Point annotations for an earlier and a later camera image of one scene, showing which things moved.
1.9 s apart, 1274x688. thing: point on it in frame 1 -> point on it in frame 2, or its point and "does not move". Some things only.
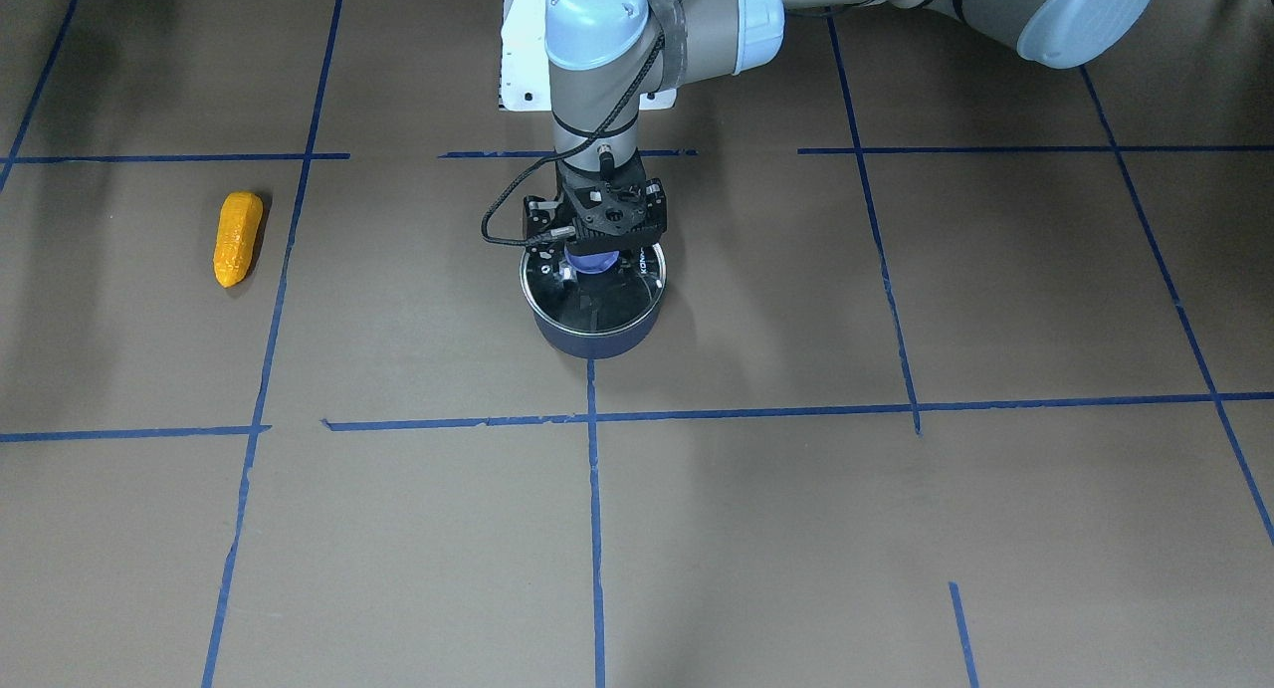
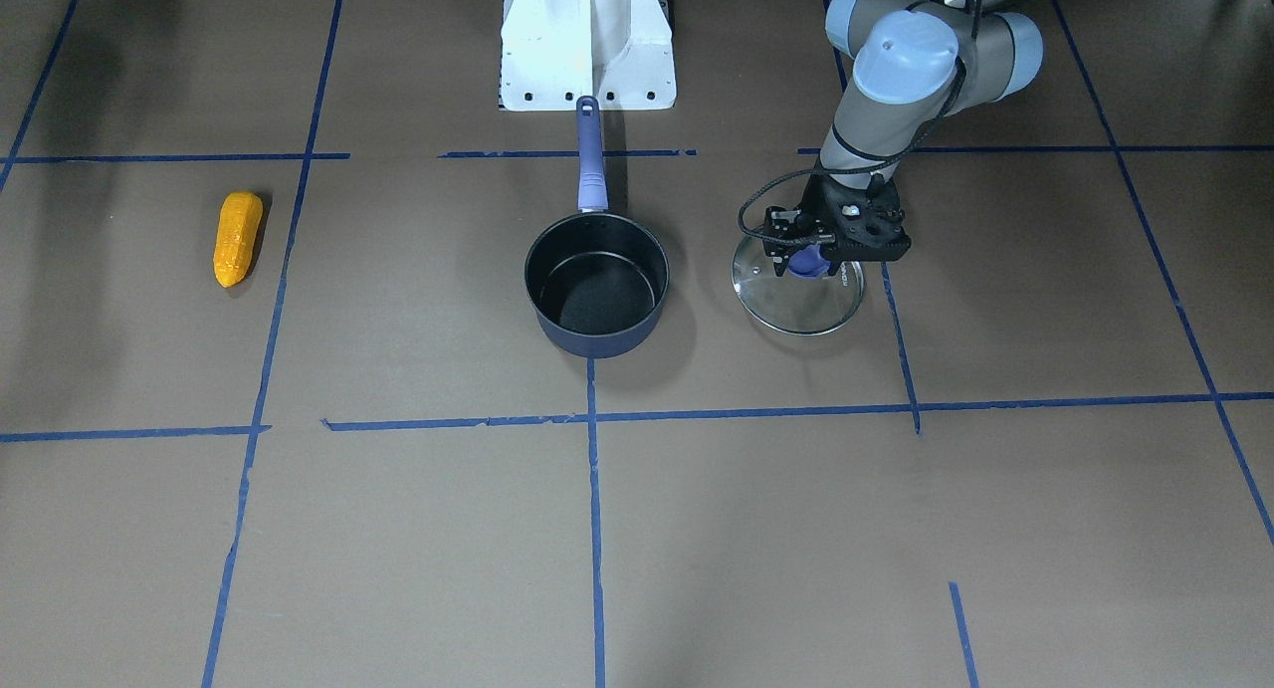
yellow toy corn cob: x=239 y=220 does not move
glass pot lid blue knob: x=592 y=291 -> x=809 y=262
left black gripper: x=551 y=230 -> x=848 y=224
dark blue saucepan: x=594 y=306 does not move
